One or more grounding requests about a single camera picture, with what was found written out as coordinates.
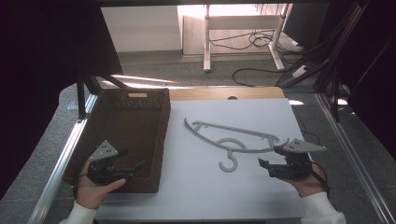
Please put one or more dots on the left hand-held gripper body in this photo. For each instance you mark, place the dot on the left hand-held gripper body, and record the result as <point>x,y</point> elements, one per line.
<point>101,174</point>

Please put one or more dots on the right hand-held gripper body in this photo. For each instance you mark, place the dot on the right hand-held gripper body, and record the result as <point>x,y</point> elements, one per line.
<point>292,169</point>

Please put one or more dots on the person's left hand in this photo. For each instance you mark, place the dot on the person's left hand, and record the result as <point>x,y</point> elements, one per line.
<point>91,193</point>

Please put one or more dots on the person's right hand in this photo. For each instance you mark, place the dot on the person's right hand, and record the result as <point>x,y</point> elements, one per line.
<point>311,185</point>

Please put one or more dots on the brown woven basket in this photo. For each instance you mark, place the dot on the brown woven basket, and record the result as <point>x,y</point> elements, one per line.
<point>130,130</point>

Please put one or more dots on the grey plastic clothes hanger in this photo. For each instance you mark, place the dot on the grey plastic clothes hanger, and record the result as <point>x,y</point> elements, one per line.
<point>232,141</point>

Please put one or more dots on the white table mat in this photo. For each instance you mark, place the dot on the white table mat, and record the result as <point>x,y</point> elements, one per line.
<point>199,186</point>

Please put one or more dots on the black metal stand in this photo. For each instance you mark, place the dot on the black metal stand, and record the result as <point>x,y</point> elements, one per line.
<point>81,96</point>
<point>334,84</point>

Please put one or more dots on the white power strip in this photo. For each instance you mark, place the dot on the white power strip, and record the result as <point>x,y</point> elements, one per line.
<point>300,71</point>

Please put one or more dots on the dark curtain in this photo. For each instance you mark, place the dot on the dark curtain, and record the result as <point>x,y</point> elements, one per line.
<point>37,77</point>
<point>376,93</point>

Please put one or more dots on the aluminium frame rail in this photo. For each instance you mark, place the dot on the aluminium frame rail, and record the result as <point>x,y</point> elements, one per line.
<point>351,161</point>
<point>62,168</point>

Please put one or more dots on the white metal desk frame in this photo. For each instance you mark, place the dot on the white metal desk frame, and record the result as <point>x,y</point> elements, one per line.
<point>207,46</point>

